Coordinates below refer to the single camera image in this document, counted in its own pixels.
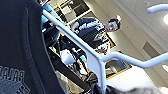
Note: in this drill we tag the yellow framed panel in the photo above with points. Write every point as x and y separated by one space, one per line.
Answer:
115 66

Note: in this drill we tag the white round object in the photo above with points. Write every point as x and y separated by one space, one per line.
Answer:
67 56

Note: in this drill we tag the bright ceiling light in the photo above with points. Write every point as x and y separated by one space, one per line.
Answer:
165 19
165 68

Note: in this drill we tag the person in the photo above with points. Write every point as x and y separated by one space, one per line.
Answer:
90 31

